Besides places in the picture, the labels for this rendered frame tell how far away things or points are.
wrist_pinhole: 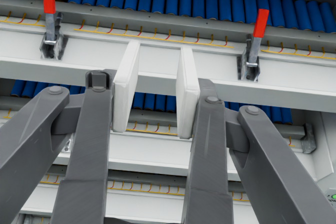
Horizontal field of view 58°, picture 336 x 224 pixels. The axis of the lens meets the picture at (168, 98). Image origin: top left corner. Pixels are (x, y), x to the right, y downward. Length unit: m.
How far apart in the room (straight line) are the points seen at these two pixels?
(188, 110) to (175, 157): 0.40
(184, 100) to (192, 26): 0.30
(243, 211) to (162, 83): 0.41
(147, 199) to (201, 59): 0.38
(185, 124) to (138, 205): 0.55
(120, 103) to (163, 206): 0.56
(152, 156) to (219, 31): 0.24
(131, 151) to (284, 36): 0.31
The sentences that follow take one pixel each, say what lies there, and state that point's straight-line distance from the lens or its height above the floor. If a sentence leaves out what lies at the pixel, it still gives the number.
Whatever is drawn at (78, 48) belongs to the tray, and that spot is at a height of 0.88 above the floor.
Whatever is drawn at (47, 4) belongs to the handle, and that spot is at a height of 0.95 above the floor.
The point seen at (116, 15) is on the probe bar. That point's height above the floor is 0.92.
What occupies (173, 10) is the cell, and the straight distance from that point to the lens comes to 0.46.
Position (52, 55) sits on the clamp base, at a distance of 0.43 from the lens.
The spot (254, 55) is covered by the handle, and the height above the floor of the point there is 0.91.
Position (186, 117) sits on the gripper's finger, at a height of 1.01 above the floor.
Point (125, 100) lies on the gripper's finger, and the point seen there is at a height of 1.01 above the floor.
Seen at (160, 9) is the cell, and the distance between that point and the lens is 0.46.
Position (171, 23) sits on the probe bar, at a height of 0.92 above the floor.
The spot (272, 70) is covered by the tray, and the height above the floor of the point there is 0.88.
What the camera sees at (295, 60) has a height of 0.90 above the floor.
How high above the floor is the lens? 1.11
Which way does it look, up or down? 39 degrees down
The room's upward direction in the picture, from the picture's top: 8 degrees clockwise
